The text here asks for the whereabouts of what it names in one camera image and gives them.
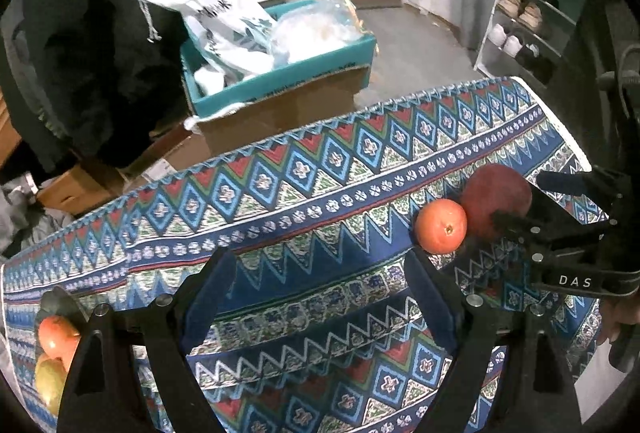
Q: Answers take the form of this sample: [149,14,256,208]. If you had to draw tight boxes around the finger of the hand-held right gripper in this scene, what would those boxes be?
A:
[489,209,613,259]
[536,169,623,216]

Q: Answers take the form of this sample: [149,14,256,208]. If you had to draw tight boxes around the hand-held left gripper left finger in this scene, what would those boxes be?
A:
[57,248,237,433]

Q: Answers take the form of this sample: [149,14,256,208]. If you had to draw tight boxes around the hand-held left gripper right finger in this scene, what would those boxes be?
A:
[404,250,583,433]

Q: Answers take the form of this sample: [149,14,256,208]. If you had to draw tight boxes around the red apple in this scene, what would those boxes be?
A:
[460,164,533,239]

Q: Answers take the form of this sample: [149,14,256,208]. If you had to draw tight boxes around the dark green plate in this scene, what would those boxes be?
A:
[37,285,91,329]

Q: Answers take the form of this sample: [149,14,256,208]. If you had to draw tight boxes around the small orange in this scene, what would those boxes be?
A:
[37,315,82,359]

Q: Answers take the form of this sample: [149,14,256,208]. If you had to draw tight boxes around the yellow pear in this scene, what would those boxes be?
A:
[34,355,68,416]

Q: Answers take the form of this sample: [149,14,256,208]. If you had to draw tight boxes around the person's right hand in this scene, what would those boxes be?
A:
[597,297,640,346]

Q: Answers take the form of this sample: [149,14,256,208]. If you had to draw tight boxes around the flat cardboard box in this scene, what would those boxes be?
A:
[120,128,221,184]

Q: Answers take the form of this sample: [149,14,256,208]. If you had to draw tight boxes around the patterned blue tablecloth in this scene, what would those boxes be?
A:
[0,77,608,433]

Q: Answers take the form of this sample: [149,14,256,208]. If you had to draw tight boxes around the grey jacket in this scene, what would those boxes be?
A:
[0,178,76,259]

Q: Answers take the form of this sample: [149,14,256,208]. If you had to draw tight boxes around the teal box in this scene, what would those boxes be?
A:
[180,0,377,116]

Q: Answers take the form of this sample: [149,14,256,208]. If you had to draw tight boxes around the clear plastic bag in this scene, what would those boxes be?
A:
[270,0,373,64]

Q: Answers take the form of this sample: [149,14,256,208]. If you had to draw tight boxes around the hanging dark coats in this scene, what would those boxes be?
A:
[0,0,196,174]

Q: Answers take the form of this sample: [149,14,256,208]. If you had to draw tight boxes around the white printed plastic bag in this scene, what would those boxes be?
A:
[116,0,278,78]

